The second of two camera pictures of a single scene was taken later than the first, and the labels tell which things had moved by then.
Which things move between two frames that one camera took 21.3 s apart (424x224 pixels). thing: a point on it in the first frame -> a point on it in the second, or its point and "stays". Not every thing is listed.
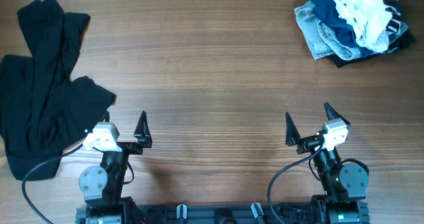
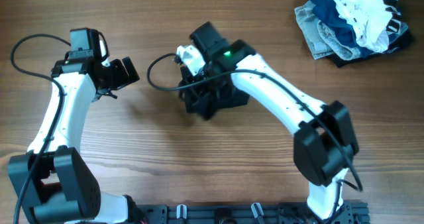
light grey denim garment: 319,39 stays
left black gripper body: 132,147 -> 118,76
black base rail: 355,213 stays
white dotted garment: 364,8 stays
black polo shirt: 42,111 -> 205,97
